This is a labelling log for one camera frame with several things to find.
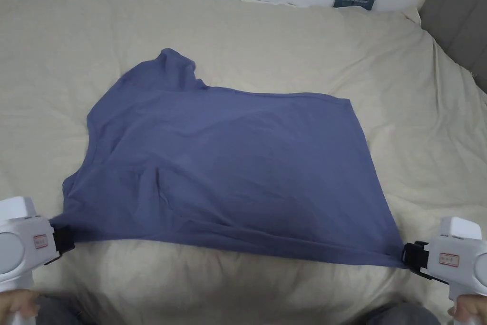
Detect person's right hand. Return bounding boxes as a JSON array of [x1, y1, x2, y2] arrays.
[[448, 294, 487, 322]]

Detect person's legs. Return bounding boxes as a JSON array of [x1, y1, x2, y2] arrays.
[[20, 290, 440, 325]]

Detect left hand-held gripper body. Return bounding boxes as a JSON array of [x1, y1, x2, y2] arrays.
[[0, 196, 63, 325]]

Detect blue shirt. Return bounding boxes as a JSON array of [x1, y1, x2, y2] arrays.
[[51, 48, 407, 269]]

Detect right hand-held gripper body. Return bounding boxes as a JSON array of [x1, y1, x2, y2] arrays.
[[414, 216, 487, 325]]

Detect bed with beige sheet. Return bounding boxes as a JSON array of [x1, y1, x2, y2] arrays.
[[0, 0, 487, 325]]

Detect grey padded headboard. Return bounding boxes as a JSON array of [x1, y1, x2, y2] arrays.
[[416, 0, 487, 94]]

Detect person's left hand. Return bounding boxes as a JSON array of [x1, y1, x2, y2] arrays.
[[0, 289, 39, 321]]

